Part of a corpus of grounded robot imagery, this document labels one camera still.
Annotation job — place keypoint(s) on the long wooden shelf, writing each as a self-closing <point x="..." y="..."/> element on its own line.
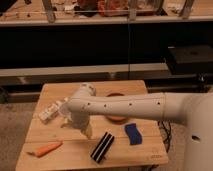
<point x="102" y="12"/>

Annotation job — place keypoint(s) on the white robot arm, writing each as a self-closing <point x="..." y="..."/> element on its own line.
<point x="194" y="110"/>

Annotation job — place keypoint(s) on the white small box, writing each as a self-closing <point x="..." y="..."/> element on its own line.
<point x="51" y="111"/>

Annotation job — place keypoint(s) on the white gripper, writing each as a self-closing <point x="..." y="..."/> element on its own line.
<point x="79" y="121"/>

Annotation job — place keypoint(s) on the orange round plate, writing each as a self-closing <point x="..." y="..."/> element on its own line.
<point x="116" y="119"/>

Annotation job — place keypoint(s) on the orange carrot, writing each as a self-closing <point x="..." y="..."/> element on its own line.
<point x="45" y="149"/>

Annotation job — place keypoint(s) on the clear plastic cup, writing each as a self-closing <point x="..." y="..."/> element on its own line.
<point x="63" y="109"/>

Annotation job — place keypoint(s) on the black white striped eraser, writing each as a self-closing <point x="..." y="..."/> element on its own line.
<point x="102" y="147"/>

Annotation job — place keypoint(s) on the blue sponge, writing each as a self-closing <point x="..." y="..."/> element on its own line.
<point x="133" y="134"/>

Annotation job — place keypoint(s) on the black box on shelf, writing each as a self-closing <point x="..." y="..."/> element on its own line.
<point x="196" y="59"/>

